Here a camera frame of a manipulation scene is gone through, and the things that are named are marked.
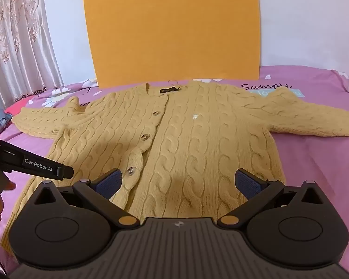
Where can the orange headboard panel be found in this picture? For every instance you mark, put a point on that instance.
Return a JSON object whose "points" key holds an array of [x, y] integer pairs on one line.
{"points": [[137, 41]]}

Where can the mustard cable-knit cardigan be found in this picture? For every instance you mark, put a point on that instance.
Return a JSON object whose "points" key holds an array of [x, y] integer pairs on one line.
{"points": [[178, 151]]}

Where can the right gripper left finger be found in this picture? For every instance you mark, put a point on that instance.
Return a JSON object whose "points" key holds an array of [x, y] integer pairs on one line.
{"points": [[95, 195]]}

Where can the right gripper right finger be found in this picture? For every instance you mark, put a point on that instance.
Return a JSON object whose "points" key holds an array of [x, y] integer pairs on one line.
{"points": [[258, 193]]}

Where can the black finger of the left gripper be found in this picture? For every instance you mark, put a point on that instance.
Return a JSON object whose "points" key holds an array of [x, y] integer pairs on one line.
{"points": [[13, 158]]}

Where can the beige floral curtain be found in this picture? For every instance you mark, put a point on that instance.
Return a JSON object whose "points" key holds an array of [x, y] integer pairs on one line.
{"points": [[27, 60]]}

